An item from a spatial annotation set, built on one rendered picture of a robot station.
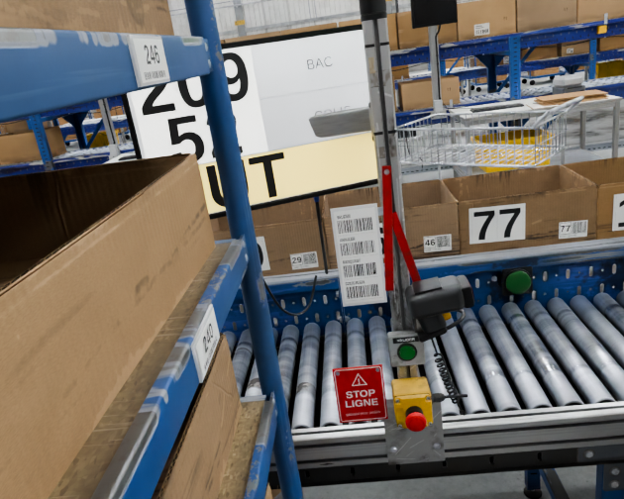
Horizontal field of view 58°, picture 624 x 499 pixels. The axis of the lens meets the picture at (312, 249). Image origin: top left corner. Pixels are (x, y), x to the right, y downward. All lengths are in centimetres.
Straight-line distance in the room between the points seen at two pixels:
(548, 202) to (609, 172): 41
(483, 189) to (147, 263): 166
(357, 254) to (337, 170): 17
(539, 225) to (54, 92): 159
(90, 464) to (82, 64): 20
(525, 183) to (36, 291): 183
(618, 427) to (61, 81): 125
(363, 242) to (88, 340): 76
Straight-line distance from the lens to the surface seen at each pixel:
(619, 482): 147
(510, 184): 201
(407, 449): 128
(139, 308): 41
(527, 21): 638
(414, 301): 103
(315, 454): 129
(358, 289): 108
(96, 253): 36
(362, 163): 112
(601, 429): 135
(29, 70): 26
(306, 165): 109
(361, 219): 103
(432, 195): 196
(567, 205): 177
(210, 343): 43
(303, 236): 168
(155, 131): 104
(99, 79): 32
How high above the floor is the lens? 152
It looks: 19 degrees down
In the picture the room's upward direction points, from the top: 8 degrees counter-clockwise
